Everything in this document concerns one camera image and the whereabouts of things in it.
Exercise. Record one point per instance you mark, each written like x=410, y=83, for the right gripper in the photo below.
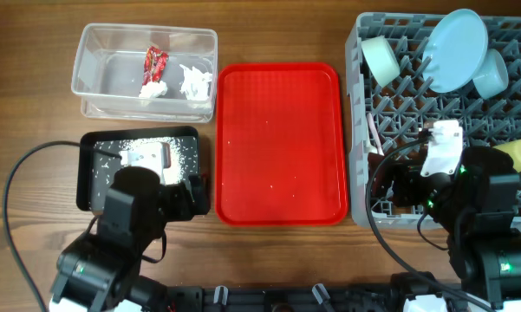
x=407, y=173

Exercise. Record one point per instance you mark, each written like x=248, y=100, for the red snack wrapper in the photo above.
x=154, y=65

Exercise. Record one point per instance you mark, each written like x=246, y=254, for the grey dishwasher rack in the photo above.
x=401, y=109

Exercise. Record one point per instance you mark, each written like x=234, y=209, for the black food waste tray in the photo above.
x=92, y=198

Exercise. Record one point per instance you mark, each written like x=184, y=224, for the white rice pile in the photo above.
x=183, y=151

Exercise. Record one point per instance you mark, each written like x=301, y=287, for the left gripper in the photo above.
x=185, y=208

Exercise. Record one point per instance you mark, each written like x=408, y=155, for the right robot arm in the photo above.
x=475, y=204

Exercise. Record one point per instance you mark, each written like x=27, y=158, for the white tissue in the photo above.
x=195, y=86

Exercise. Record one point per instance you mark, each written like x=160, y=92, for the light blue bowl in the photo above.
x=492, y=77

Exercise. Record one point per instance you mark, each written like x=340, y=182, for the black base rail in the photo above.
x=359, y=298

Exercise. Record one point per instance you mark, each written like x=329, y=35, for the white plastic fork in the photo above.
x=373, y=131

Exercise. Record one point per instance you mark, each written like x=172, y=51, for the green bowl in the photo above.
x=381, y=60

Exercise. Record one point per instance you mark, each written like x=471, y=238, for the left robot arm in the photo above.
x=100, y=270

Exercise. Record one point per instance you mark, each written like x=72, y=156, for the small white tissue ball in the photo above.
x=153, y=89

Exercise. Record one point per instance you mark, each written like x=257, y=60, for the clear plastic waste bin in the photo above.
x=109, y=66

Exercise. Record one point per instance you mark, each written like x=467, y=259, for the red serving tray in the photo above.
x=280, y=156

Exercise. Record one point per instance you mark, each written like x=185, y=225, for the light blue plate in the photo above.
x=455, y=50

